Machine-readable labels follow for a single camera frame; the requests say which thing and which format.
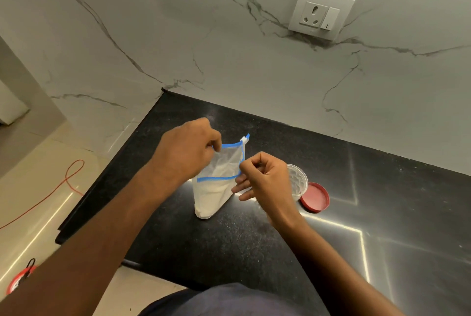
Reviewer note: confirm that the red round lid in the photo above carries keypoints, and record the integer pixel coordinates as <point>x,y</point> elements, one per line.
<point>315,198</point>

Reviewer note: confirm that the person's right forearm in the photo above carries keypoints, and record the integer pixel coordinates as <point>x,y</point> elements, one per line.
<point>331,271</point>

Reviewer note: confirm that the person's left forearm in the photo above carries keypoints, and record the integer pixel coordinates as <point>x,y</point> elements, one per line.
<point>95,242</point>

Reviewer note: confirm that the clear plastic container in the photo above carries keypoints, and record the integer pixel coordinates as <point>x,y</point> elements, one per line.
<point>298,181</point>

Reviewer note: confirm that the person's dark blue shirt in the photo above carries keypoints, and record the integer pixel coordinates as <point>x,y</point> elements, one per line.
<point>235,301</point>

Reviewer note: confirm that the person's right fingers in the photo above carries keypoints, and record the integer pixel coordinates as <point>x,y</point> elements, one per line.
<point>248,165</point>

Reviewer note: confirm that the person's left hand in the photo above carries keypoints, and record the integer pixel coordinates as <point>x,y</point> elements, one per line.
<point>180,152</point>

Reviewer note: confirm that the white wall socket with switch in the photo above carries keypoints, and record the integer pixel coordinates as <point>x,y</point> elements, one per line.
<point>321,13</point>

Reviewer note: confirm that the person's right hand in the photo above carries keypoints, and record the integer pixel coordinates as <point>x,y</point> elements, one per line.
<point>274,187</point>

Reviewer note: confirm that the clear zip bag blue seal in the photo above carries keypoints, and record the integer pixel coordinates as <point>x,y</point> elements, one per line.
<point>215,194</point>

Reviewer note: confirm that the person's left fingers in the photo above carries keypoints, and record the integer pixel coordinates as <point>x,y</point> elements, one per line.
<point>214,135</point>

